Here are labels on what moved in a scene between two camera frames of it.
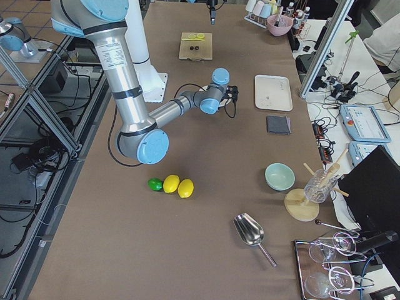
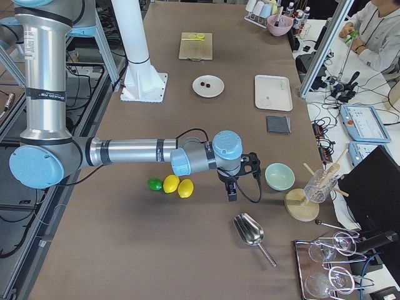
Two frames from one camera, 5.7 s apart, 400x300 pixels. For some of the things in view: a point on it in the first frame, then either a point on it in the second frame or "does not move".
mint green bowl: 279,176 does not move
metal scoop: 250,231 does not move
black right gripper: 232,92 to 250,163
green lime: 155,184 does not move
